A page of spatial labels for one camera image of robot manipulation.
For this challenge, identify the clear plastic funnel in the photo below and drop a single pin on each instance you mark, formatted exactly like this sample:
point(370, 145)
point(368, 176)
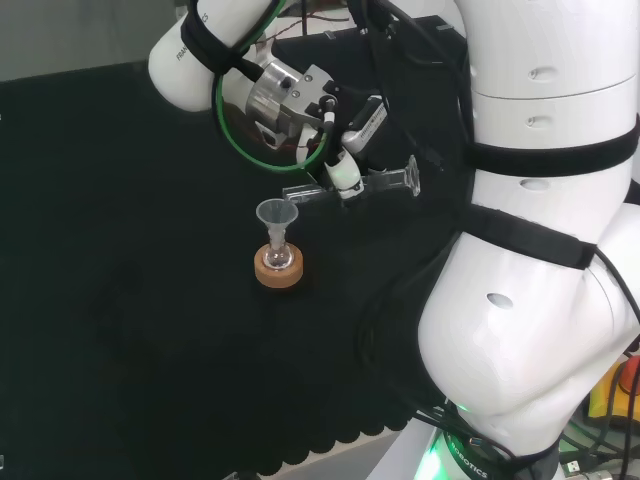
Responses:
point(277, 214)

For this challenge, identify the yellow stop button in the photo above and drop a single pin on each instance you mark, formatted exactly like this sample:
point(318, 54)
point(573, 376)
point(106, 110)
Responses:
point(600, 400)

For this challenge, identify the clear glass round-bottom flask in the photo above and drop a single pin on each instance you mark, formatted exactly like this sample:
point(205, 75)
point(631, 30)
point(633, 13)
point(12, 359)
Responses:
point(276, 257)

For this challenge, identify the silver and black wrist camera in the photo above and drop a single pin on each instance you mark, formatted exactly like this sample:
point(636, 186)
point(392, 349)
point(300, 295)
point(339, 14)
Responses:
point(367, 127)

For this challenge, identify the clear glass graduated cylinder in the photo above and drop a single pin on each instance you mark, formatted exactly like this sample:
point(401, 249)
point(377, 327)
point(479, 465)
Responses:
point(390, 179)

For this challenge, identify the black bench cloth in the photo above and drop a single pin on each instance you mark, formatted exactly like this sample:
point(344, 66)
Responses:
point(125, 225)

